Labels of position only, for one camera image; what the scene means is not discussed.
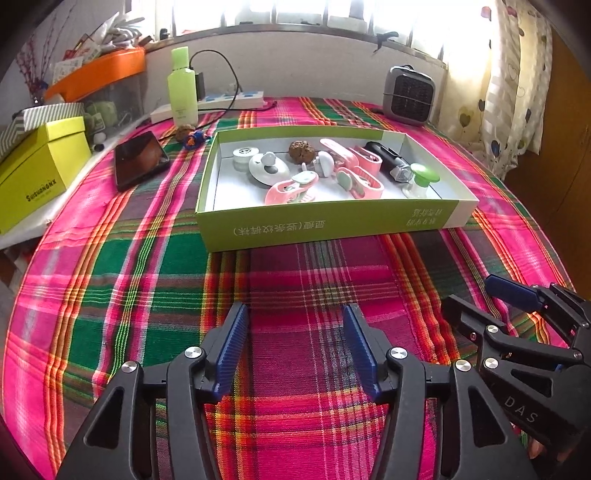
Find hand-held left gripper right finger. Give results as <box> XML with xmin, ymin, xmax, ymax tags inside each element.
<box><xmin>342</xmin><ymin>304</ymin><xmax>539</xmax><ymax>480</ymax></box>

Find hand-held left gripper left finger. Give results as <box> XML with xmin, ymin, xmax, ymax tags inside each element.
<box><xmin>55</xmin><ymin>302</ymin><xmax>250</xmax><ymax>480</ymax></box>

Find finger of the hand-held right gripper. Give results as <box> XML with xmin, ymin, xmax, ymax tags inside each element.
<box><xmin>486</xmin><ymin>274</ymin><xmax>591</xmax><ymax>342</ymax></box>
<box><xmin>441</xmin><ymin>294</ymin><xmax>580</xmax><ymax>365</ymax></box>

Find green cardboard box tray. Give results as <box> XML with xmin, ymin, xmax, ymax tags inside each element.
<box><xmin>194</xmin><ymin>128</ymin><xmax>479</xmax><ymax>254</ymax></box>

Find green-capped white device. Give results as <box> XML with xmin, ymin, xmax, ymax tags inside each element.
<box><xmin>403</xmin><ymin>163</ymin><xmax>440</xmax><ymax>199</ymax></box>

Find pink clip with grey pads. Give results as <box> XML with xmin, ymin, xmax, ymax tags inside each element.
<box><xmin>335</xmin><ymin>167</ymin><xmax>385</xmax><ymax>199</ymax></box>
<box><xmin>264</xmin><ymin>171</ymin><xmax>319</xmax><ymax>205</ymax></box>

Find black flashlight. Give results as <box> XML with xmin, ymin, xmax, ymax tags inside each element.
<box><xmin>364</xmin><ymin>141</ymin><xmax>414</xmax><ymax>183</ymax></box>

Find white oval roller massager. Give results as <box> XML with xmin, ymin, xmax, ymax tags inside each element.
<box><xmin>248</xmin><ymin>151</ymin><xmax>291</xmax><ymax>186</ymax></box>

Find pink white clip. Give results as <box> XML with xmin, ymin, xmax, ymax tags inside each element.
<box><xmin>353</xmin><ymin>145</ymin><xmax>384</xmax><ymax>176</ymax></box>

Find large brown walnut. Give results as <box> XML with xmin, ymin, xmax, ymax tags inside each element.
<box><xmin>288</xmin><ymin>141</ymin><xmax>316</xmax><ymax>164</ymax></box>

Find pink green plaid tablecloth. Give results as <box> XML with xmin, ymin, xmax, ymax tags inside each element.
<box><xmin>4</xmin><ymin>96</ymin><xmax>578</xmax><ymax>480</ymax></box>

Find white round cap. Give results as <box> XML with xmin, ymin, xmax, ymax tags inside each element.
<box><xmin>232</xmin><ymin>144</ymin><xmax>259</xmax><ymax>171</ymax></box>

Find patterned white curtain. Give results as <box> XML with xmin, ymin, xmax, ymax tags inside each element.
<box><xmin>478</xmin><ymin>0</ymin><xmax>555</xmax><ymax>178</ymax></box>

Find black smartphone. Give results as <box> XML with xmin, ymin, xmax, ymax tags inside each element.
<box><xmin>114</xmin><ymin>130</ymin><xmax>171</xmax><ymax>192</ymax></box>

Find small grey heater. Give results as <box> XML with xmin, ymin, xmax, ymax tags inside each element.
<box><xmin>382</xmin><ymin>65</ymin><xmax>438</xmax><ymax>124</ymax></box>

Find white power strip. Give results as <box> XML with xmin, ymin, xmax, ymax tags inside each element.
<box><xmin>150</xmin><ymin>90</ymin><xmax>266</xmax><ymax>123</ymax></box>

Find yellow-green shoe box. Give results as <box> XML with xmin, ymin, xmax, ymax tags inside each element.
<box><xmin>0</xmin><ymin>116</ymin><xmax>92</xmax><ymax>234</ymax></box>

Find light green bottle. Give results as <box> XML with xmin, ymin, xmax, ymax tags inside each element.
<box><xmin>167</xmin><ymin>46</ymin><xmax>199</xmax><ymax>127</ymax></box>

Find green plush toy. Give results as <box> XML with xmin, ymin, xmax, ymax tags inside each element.
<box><xmin>85</xmin><ymin>100</ymin><xmax>116</xmax><ymax>130</ymax></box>

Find grey white striped box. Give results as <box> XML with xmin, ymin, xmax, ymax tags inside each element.
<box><xmin>0</xmin><ymin>102</ymin><xmax>86</xmax><ymax>162</ymax></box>

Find clear bin with orange lid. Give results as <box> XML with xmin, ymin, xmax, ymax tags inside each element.
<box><xmin>44</xmin><ymin>47</ymin><xmax>147</xmax><ymax>125</ymax></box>

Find dried flower branches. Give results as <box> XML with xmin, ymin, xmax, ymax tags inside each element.
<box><xmin>16</xmin><ymin>28</ymin><xmax>51</xmax><ymax>100</ymax></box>

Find black power cable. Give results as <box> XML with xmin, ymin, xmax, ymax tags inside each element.
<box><xmin>189</xmin><ymin>50</ymin><xmax>243</xmax><ymax>112</ymax></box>

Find black window strap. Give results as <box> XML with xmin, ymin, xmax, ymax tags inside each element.
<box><xmin>373</xmin><ymin>31</ymin><xmax>399</xmax><ymax>55</ymax></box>

